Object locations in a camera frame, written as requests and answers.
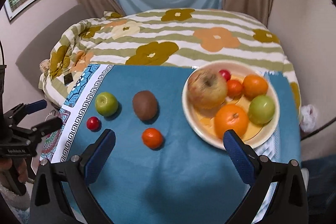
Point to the white crumpled bag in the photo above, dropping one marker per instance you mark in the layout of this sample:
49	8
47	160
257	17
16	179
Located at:
309	115

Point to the small tangerine in bowl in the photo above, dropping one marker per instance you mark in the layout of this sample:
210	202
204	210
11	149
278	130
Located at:
235	88

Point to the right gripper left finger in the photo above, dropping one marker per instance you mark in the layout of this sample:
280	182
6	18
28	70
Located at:
49	203

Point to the small tangerine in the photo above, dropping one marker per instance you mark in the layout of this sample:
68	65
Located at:
235	88
152	138

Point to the orange at bowl back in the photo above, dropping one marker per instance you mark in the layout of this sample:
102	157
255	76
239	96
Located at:
254	85

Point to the large orange front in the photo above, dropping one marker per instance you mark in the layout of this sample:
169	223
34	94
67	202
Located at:
231	117

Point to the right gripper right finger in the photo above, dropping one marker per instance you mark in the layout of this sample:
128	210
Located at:
289	201

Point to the green apple in bowl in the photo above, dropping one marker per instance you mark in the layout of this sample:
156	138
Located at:
261	110

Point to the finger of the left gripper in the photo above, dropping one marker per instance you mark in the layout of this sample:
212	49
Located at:
21	110
40	130

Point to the floral striped duvet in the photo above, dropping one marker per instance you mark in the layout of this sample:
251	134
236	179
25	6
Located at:
169	37

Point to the cream fruit bowl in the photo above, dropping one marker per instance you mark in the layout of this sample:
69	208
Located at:
202	120

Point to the green apple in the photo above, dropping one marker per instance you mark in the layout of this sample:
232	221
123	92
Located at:
106	104
261	110

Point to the small red fruit in bowl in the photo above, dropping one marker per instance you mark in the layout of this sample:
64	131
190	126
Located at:
225	74

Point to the blue patterned tablecloth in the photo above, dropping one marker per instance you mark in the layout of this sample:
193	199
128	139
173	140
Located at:
186	180

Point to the black phone on bed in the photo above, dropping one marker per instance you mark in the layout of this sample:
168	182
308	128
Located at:
68	78

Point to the brown kiwi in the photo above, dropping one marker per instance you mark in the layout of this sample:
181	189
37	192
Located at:
145	105

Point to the small red fruit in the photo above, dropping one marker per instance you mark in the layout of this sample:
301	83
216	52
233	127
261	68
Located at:
93	124
225	74

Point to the large red-yellow apple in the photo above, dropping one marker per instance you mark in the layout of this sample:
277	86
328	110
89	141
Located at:
206	89

